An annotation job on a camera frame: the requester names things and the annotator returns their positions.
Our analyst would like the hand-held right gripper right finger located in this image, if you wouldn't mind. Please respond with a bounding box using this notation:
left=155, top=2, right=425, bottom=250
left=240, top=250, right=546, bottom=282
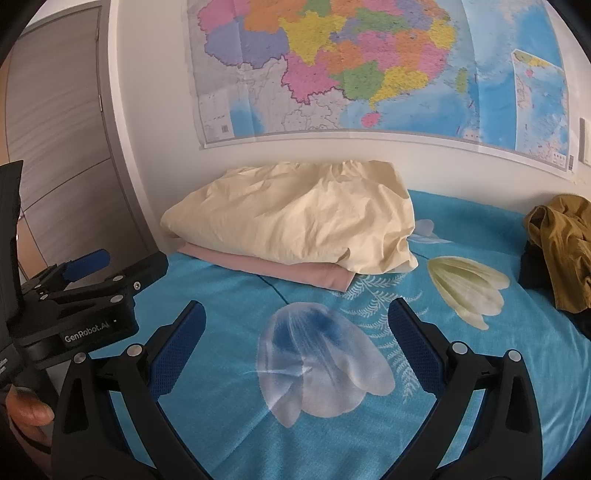
left=388, top=298, right=543, bottom=480

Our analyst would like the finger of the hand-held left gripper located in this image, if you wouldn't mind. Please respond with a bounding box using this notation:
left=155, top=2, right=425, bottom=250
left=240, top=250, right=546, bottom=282
left=21, top=249, right=110, bottom=296
left=41, top=251, right=169, bottom=305

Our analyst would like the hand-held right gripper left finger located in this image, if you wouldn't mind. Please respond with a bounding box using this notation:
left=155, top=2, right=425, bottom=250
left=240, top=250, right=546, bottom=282
left=50, top=300, right=218, bottom=480

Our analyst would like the cream garment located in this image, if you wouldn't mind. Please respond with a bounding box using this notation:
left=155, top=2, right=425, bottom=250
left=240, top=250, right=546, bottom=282
left=160, top=159, right=419, bottom=278

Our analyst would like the person's left hand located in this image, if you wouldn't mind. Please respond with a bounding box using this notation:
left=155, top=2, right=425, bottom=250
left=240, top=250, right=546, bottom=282
left=6, top=385, right=56, bottom=446

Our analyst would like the pink garment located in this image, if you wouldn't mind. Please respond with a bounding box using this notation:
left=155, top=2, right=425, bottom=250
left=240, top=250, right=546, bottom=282
left=178, top=243, right=357, bottom=292

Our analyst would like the blue floral bed sheet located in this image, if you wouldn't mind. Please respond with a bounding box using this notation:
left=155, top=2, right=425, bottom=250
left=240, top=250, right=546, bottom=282
left=69, top=187, right=591, bottom=480

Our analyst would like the wooden wardrobe door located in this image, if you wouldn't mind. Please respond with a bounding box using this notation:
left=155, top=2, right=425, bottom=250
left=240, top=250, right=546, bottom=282
left=0, top=7, right=160, bottom=282

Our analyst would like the black garment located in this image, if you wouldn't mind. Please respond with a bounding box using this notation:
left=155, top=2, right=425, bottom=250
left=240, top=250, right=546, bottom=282
left=517, top=242, right=591, bottom=340

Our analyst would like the mustard brown garment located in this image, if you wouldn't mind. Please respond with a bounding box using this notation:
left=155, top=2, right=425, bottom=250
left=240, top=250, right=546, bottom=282
left=523, top=194, right=591, bottom=313

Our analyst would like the colourful wall map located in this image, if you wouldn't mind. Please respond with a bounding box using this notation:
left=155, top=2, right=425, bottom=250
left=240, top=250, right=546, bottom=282
left=187, top=0, right=575, bottom=174

